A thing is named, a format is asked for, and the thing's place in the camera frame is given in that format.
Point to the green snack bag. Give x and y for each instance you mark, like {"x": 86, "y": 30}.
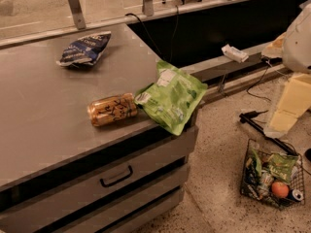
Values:
{"x": 172, "y": 99}

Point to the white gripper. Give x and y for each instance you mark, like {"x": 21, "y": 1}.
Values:
{"x": 299, "y": 43}

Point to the white box on ledge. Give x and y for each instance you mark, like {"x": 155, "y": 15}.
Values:
{"x": 235, "y": 54}

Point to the blue chip bag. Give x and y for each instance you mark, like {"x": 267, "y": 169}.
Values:
{"x": 86, "y": 50}

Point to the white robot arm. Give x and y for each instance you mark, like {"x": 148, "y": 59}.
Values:
{"x": 275, "y": 48}

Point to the orange fruit in basket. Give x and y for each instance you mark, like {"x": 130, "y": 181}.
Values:
{"x": 280, "y": 190}

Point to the wire basket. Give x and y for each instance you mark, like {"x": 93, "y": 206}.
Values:
{"x": 272, "y": 178}

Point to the orange drink can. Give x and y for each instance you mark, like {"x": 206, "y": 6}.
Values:
{"x": 111, "y": 109}

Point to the blue can in basket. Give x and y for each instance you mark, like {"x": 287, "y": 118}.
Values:
{"x": 295, "y": 195}

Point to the grey cabinet drawer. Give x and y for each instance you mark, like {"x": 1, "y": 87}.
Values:
{"x": 50, "y": 178}

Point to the metal railing bracket left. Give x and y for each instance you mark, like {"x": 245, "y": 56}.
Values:
{"x": 77, "y": 14}

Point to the black drawer handle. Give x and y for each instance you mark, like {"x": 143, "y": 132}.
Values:
{"x": 117, "y": 178}

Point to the green bag in basket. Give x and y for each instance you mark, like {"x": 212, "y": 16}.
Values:
{"x": 280, "y": 166}

